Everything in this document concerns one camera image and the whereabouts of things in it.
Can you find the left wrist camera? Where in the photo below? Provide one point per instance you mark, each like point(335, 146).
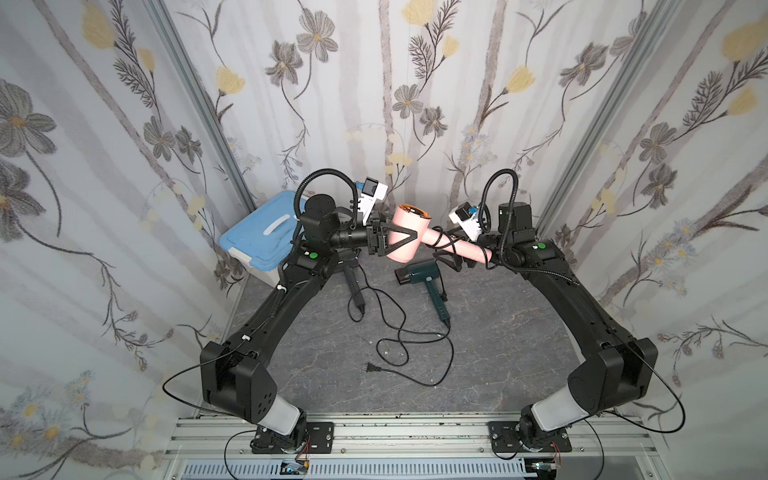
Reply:
point(370, 192)

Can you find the pink hair dryer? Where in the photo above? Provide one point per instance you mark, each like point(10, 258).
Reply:
point(412, 217)

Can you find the aluminium mounting rail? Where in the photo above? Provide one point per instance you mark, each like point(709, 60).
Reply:
point(410, 446)

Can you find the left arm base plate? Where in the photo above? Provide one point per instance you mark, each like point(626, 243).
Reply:
point(315, 437)

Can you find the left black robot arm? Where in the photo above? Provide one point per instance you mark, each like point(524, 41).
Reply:
point(333, 214)

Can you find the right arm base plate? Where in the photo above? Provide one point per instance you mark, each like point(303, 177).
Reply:
point(506, 437)

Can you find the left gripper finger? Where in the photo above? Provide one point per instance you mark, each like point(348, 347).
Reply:
point(393, 228)
point(407, 250)

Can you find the black hair dryer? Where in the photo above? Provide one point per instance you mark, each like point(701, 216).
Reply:
point(393, 351)

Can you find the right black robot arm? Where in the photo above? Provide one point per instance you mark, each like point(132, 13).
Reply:
point(617, 367)

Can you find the dark green hair dryer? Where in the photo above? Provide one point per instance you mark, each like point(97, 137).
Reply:
point(427, 273)

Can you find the blue lidded storage box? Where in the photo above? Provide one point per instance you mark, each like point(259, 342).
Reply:
point(260, 241)

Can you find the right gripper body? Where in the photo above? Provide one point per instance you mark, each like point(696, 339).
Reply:
point(480, 242)

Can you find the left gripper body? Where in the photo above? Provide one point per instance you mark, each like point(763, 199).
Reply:
point(375, 238)

